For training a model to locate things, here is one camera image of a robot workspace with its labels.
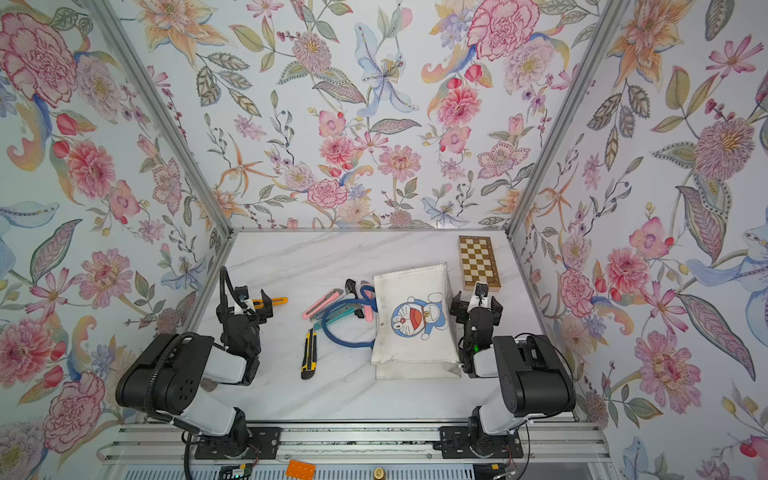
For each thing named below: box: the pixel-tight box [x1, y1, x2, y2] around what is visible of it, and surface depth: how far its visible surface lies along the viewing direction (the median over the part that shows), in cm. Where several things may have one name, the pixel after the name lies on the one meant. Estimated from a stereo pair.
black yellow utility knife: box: [300, 328, 317, 380], surface depth 90 cm
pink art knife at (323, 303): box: [302, 288, 344, 319], surface depth 101 cm
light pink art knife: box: [362, 283, 375, 322], surface depth 100 cm
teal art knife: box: [309, 303, 363, 330], surface depth 98 cm
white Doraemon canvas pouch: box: [370, 262, 462, 380], surface depth 90 cm
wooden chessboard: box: [459, 235, 501, 292], surface depth 112 cm
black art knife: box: [345, 278, 365, 318], surface depth 103 cm
